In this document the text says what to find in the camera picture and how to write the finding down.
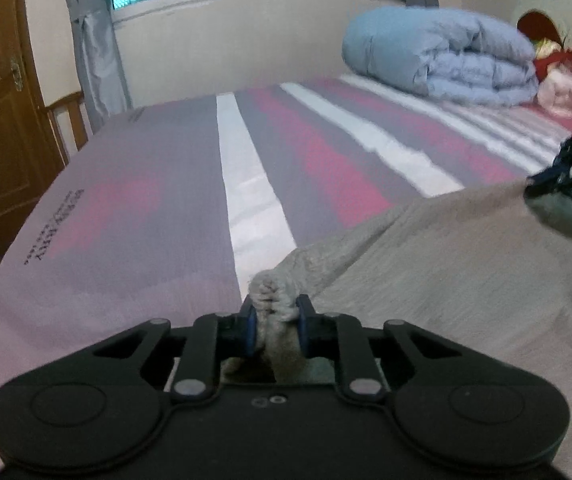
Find wooden chair near door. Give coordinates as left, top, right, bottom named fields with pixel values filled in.
left=43, top=91, right=91, bottom=166

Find red patterned folded blanket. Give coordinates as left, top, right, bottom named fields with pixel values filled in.
left=534, top=38, right=572, bottom=82

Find grey knit pants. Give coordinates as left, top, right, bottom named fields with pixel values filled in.
left=249, top=182, right=572, bottom=477

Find folded light blue duvet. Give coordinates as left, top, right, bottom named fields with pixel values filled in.
left=342, top=6, right=538, bottom=106

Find striped pink grey bed sheet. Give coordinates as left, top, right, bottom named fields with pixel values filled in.
left=0, top=75, right=572, bottom=465

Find grey curtain left side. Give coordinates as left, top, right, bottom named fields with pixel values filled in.
left=66, top=0, right=132, bottom=131

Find folded pink blanket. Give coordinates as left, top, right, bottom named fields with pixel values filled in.
left=536, top=66, right=572, bottom=118

